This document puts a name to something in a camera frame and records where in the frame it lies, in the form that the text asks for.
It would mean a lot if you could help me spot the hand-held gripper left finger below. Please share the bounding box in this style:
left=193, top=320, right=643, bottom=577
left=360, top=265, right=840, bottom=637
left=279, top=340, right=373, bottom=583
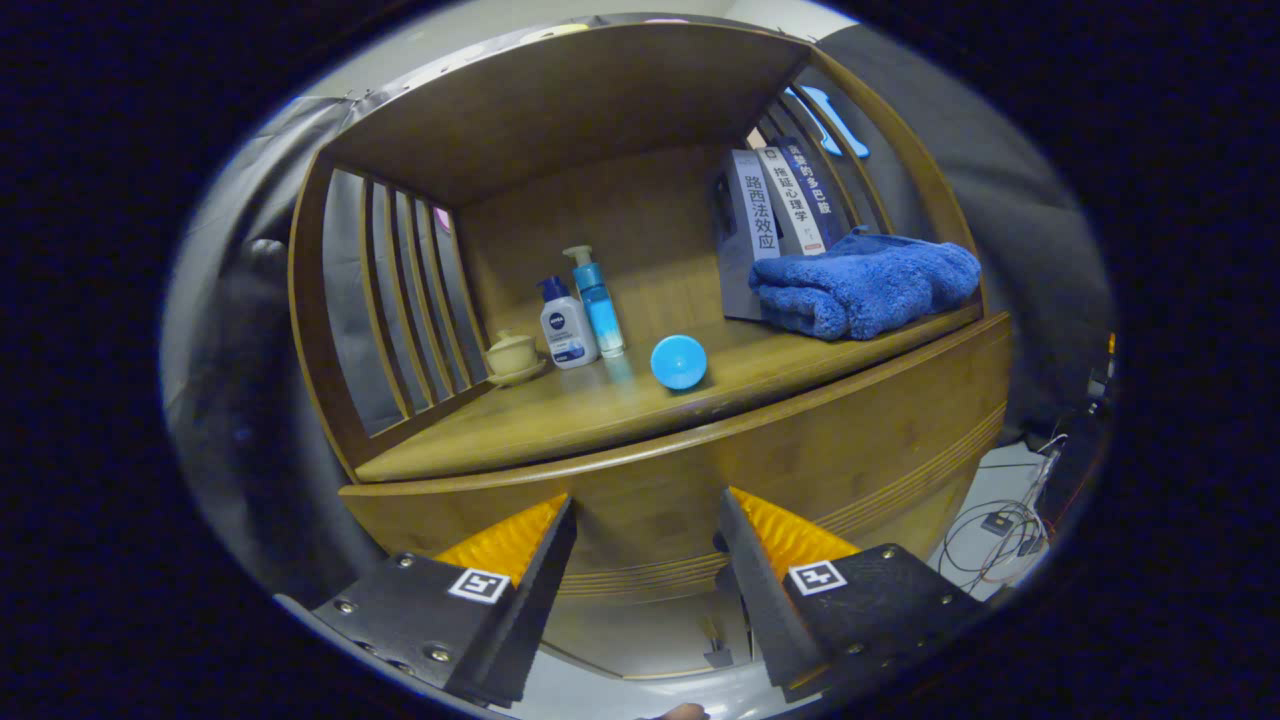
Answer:
left=312, top=493, right=579, bottom=709

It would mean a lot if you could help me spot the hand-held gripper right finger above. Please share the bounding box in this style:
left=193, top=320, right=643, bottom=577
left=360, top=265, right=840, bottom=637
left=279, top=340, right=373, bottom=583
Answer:
left=715, top=487, right=991, bottom=704

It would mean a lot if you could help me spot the wooden drawer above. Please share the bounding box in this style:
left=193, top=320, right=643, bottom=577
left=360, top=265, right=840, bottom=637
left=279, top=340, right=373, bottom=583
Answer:
left=340, top=312, right=1013, bottom=606

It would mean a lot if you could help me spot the blue cosmetic tube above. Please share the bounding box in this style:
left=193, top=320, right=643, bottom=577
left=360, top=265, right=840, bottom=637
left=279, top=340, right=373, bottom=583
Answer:
left=650, top=334, right=709, bottom=392

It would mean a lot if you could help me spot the wooden cabinet door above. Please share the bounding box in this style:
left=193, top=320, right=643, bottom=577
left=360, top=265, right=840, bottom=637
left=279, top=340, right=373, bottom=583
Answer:
left=545, top=590, right=746, bottom=679

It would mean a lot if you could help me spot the wooden countertop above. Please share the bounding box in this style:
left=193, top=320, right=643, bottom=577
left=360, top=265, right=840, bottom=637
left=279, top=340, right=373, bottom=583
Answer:
left=355, top=303, right=986, bottom=484

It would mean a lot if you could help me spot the wooden cabinet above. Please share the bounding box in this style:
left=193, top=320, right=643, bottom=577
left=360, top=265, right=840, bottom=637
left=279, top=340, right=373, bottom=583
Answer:
left=288, top=22, right=1013, bottom=681

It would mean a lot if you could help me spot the beige lidded teacup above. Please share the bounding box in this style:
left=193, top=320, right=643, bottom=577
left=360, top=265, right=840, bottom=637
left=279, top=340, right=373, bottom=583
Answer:
left=483, top=330, right=551, bottom=387

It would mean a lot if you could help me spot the white blue lotion bottle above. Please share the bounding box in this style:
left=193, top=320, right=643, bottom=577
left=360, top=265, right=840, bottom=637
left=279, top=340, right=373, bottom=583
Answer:
left=537, top=276, right=600, bottom=370

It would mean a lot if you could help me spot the blue pump bottle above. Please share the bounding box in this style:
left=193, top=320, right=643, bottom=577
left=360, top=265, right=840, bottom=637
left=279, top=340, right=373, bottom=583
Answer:
left=562, top=245, right=627, bottom=359

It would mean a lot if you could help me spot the blue folded towel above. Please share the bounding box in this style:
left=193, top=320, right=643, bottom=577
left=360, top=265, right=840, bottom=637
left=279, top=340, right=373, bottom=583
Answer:
left=748, top=228, right=983, bottom=342

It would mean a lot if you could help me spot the black backdrop cloth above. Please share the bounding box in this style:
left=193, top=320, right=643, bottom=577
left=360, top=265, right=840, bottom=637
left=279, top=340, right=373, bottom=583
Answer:
left=160, top=15, right=1116, bottom=601

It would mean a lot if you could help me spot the grey book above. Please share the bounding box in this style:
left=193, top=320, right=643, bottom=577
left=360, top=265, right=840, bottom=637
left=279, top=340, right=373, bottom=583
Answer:
left=712, top=149, right=783, bottom=323

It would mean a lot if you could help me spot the white book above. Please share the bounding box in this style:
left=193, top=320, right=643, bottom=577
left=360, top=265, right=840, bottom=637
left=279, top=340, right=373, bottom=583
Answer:
left=755, top=146, right=827, bottom=258

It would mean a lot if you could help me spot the dark blue book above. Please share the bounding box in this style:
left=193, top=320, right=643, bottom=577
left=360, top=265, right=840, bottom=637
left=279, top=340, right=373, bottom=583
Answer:
left=775, top=137, right=851, bottom=251

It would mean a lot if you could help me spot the tangle of floor cables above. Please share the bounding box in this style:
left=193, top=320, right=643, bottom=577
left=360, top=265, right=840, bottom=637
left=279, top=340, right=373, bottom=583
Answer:
left=938, top=435, right=1061, bottom=593

